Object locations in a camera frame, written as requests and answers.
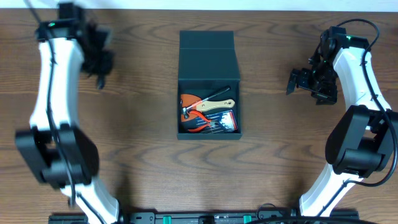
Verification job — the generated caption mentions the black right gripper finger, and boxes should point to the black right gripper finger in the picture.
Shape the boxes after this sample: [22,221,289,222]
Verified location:
[286,69,299,95]
[315,93,337,105]

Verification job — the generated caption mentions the black yellow handled screwdriver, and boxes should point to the black yellow handled screwdriver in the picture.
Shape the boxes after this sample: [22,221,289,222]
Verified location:
[96,74,106,90]

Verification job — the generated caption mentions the blue screwdriver set case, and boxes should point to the blue screwdriver set case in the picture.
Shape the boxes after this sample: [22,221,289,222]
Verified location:
[202,110,238,134]

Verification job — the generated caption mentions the dark green box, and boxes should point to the dark green box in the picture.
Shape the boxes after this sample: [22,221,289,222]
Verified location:
[177,30,243,140]

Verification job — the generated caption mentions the orange scraper wooden handle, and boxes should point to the orange scraper wooden handle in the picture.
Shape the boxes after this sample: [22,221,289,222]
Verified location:
[180,94,235,113]

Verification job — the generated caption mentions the small black handled hammer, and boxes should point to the small black handled hammer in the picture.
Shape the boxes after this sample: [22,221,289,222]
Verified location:
[180,86,231,115]

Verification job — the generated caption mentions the red handled pliers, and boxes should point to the red handled pliers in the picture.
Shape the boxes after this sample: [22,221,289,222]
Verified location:
[180,110,220,133]

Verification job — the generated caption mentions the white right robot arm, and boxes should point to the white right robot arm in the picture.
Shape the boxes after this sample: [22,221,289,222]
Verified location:
[286,26,397,217]

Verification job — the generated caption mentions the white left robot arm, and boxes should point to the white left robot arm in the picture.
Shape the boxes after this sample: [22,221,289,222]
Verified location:
[16,2,338,224]

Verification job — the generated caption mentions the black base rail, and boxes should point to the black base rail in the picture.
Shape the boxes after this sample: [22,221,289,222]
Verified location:
[48,210,361,224]

